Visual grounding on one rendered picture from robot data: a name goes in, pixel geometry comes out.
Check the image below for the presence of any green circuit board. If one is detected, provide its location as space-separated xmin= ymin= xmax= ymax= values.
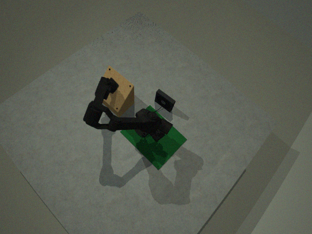
xmin=120 ymin=105 xmax=187 ymax=170

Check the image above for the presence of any black square fan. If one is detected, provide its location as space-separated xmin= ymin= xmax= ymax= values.
xmin=154 ymin=89 xmax=176 ymax=112

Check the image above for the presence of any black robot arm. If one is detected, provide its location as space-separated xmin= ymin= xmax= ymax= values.
xmin=83 ymin=77 xmax=173 ymax=137

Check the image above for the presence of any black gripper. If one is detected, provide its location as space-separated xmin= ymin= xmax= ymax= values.
xmin=135 ymin=108 xmax=165 ymax=142

